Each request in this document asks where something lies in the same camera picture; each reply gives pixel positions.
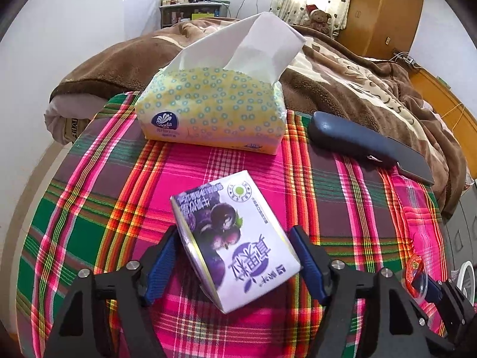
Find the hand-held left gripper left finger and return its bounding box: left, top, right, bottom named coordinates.
left=44, top=226, right=180, bottom=358

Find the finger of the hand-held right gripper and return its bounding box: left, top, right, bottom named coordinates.
left=425, top=278, right=477, bottom=317
left=404, top=298, right=459, bottom=355

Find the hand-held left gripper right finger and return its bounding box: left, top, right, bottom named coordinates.
left=289, top=226, right=425, bottom=358

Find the clear plastic cup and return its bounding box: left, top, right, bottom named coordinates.
left=404, top=254, right=429, bottom=303

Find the white round trash bin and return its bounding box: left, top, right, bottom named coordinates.
left=453, top=261, right=477, bottom=304

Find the purple milk carton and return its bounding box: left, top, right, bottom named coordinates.
left=170, top=169, right=302, bottom=314

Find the grey drawer cabinet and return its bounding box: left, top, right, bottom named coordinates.
left=442, top=184, right=477, bottom=273

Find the pink green plaid cloth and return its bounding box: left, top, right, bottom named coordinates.
left=15, top=91, right=448, bottom=358

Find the black smartphone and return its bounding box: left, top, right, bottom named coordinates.
left=385, top=136, right=436, bottom=186

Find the dark blue glasses case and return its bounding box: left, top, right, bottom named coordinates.
left=307, top=111, right=401, bottom=168

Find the yellow dotted tissue pack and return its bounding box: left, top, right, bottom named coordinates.
left=135, top=12, right=307, bottom=156

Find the white mattress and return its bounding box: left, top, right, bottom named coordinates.
left=44, top=95, right=101, bottom=146

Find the brown printed blanket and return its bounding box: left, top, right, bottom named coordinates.
left=49, top=18, right=471, bottom=219

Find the wooden headboard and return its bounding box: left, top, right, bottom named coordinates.
left=408, top=65, right=477, bottom=180

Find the power strip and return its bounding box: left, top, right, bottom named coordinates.
left=391, top=50, right=420, bottom=66

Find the brown teddy bear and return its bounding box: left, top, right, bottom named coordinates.
left=303, top=4, right=333, bottom=36

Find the cluttered shelf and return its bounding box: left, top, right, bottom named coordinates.
left=159, top=0, right=231, bottom=28

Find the wooden wardrobe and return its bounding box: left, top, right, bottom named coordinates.
left=337, top=0, right=426, bottom=60

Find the orange cable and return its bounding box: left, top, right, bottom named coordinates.
left=440, top=102, right=466, bottom=135

